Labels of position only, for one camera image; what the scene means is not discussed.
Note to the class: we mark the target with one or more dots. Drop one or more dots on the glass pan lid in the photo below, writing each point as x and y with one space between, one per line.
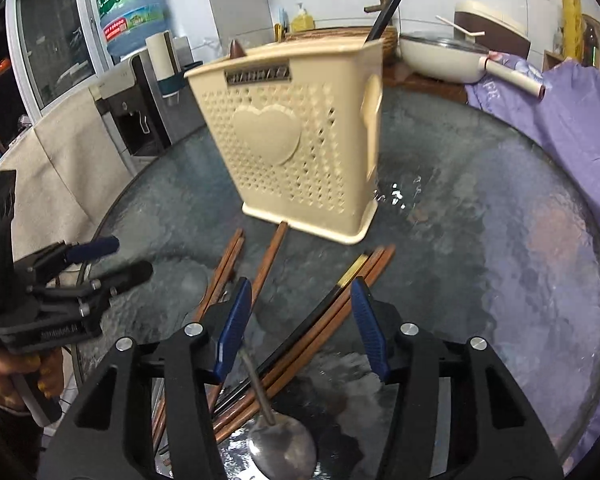
440 40

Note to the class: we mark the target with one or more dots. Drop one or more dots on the white rice paddle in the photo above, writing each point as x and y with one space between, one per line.
460 27

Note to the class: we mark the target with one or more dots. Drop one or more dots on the black chopstick with gold band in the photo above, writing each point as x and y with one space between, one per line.
354 270

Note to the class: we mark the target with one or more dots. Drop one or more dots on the yellow hanging cloth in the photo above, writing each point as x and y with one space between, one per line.
570 20

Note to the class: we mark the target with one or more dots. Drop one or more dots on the woven wicker basket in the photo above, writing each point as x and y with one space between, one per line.
330 35

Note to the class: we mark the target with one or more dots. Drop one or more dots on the white frying pan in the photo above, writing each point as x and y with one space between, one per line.
440 67

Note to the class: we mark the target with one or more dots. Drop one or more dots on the metal spoon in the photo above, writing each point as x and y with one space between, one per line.
282 445

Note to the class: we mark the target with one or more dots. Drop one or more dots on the brass faucet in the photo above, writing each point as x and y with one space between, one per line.
380 5

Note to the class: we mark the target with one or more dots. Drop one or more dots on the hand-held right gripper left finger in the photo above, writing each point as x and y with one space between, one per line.
235 320

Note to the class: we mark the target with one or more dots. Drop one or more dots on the purple floral cloth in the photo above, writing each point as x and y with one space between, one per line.
570 125

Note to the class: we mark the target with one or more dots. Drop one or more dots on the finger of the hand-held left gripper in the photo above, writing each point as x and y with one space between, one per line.
95 249
130 272

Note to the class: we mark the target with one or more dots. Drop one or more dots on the beige plastic utensil holder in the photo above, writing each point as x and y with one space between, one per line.
305 160

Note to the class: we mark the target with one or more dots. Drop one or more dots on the person's left hand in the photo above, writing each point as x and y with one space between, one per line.
0 385

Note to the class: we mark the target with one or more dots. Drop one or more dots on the white and brown rice cooker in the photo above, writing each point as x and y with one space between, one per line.
495 30

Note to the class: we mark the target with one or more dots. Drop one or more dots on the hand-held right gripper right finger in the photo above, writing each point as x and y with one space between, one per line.
370 325

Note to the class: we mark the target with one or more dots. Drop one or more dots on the grey water dispenser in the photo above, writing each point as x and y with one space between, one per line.
125 90

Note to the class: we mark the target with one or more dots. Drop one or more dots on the plain black chopstick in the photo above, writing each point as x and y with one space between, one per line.
390 0
400 0

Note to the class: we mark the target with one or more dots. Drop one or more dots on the person's left forearm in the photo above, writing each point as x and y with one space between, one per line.
5 435

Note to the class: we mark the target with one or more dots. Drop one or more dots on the blue water bottle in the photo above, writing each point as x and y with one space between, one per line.
130 5

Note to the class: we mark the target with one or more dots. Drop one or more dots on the yellow soap bottle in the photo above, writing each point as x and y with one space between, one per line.
302 21

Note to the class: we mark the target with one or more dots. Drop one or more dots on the white framed window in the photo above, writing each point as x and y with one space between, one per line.
55 35

